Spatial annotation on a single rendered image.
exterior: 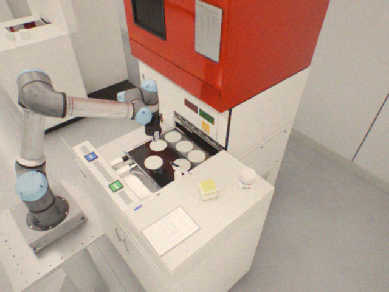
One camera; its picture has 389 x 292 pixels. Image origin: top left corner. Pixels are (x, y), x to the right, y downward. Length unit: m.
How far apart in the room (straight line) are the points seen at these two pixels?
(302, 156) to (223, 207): 1.88
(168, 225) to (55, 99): 0.66
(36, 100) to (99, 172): 0.54
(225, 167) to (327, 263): 1.26
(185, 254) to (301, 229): 1.48
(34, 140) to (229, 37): 0.90
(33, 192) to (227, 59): 0.96
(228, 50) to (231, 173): 0.59
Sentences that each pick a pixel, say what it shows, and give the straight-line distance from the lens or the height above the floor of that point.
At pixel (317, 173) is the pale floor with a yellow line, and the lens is 2.98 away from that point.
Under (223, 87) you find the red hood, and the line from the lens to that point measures 1.31.
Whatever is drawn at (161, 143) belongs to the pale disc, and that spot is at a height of 0.90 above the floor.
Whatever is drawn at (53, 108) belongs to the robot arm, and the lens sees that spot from 1.14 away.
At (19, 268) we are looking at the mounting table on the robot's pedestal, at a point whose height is 0.82.
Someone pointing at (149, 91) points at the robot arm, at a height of 1.32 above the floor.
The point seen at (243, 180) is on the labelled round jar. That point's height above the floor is 1.03.
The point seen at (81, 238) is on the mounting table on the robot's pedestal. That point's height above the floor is 0.82.
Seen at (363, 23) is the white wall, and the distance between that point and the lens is 2.62.
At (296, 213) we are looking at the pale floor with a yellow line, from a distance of 2.62.
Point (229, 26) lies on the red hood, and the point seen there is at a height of 1.63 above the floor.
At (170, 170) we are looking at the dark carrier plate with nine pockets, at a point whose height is 0.90.
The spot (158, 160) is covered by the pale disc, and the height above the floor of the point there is 0.90.
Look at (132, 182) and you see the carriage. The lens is 1.56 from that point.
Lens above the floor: 2.05
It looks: 43 degrees down
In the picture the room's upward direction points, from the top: straight up
